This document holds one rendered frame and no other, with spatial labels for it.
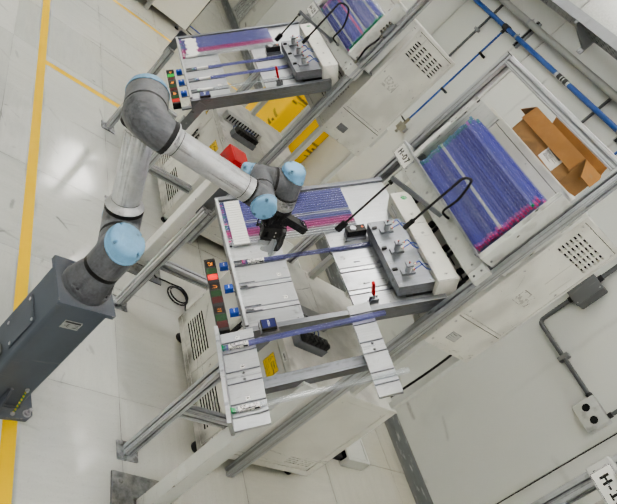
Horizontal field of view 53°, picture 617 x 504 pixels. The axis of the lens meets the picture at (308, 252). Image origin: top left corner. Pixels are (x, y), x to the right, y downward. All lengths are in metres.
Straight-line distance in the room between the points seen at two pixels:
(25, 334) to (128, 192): 0.53
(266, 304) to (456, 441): 1.94
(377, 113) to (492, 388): 1.66
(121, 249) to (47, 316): 0.30
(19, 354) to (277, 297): 0.82
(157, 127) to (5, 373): 0.95
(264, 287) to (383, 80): 1.55
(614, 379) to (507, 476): 0.74
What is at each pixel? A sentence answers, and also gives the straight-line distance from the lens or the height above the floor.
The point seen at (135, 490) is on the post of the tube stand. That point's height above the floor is 0.01.
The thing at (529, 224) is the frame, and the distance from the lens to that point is 2.09.
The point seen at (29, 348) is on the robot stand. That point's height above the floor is 0.32.
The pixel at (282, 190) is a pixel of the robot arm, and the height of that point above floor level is 1.13.
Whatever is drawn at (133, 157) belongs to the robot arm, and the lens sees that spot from 1.80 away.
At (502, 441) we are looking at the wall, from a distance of 3.63.
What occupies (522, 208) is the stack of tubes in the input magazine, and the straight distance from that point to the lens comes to 2.13.
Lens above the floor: 1.75
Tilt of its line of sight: 21 degrees down
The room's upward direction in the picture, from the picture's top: 48 degrees clockwise
